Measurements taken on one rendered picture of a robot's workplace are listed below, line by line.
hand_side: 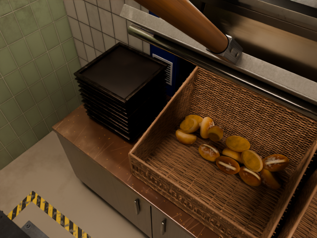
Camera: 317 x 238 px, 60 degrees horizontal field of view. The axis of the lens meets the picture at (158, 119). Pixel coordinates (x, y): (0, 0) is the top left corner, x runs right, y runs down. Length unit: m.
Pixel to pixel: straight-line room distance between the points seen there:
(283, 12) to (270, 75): 0.50
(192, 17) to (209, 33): 0.06
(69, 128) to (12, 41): 0.60
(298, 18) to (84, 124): 0.98
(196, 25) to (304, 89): 0.25
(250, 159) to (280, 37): 0.46
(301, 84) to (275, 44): 0.56
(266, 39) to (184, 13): 0.80
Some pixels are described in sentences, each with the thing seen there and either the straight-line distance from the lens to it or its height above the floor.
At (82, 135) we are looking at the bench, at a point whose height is 0.58.
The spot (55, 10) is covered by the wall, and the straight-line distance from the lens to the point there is 1.80.
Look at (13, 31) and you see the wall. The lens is 1.70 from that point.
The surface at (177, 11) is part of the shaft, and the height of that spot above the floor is 1.47.
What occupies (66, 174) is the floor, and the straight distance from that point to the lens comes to 1.93.
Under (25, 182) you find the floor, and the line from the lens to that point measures 2.00.
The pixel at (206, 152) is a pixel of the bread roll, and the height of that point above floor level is 0.64.
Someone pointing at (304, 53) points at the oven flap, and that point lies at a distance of 1.06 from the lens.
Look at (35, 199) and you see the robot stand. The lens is 1.91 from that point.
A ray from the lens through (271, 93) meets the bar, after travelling 0.67.
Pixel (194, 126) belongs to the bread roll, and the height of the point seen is 0.69.
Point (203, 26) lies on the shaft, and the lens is 0.34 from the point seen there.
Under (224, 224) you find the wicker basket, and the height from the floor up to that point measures 0.69.
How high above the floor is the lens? 1.60
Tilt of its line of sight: 49 degrees down
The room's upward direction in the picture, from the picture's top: straight up
